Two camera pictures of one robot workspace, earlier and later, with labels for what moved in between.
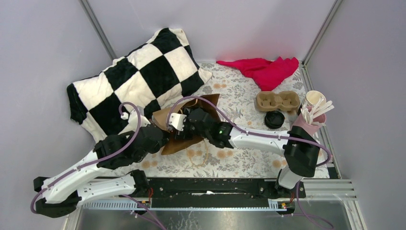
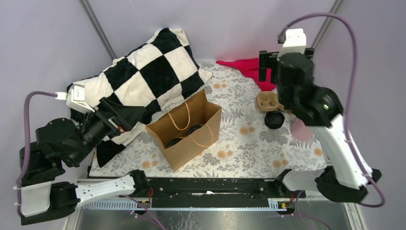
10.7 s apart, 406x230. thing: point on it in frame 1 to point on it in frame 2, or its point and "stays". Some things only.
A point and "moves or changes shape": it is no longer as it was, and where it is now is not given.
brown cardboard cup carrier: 267,101 stays
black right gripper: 184,134 to 268,60
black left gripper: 163,142 to 125,116
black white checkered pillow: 163,69 stays
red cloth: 267,74 stays
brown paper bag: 161,116 moves or changes shape
